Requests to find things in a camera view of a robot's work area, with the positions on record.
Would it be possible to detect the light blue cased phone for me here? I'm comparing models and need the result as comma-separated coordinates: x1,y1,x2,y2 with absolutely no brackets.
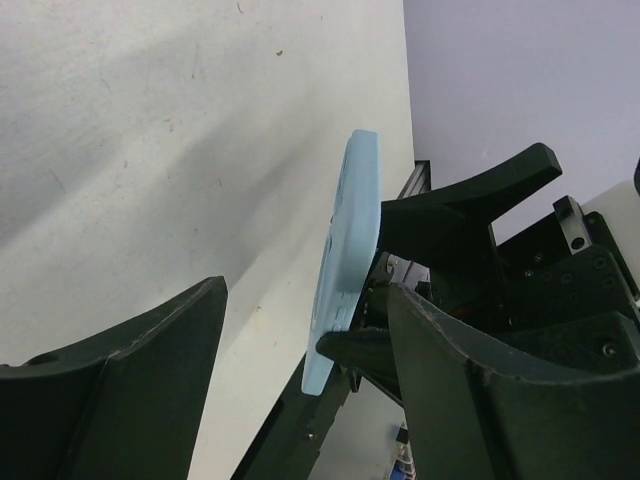
301,130,381,396

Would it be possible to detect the aluminium frame rail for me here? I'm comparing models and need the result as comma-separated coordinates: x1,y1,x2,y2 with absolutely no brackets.
398,160,431,199

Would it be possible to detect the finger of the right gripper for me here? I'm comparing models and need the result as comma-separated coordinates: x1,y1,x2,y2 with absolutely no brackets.
317,328,403,405

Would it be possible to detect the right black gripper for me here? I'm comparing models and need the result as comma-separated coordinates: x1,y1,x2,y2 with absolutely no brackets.
379,143,639,360

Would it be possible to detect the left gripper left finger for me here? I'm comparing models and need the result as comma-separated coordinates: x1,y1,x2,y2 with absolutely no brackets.
1,277,228,479

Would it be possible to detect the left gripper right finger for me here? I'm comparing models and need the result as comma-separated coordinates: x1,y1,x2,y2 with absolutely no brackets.
388,285,639,479

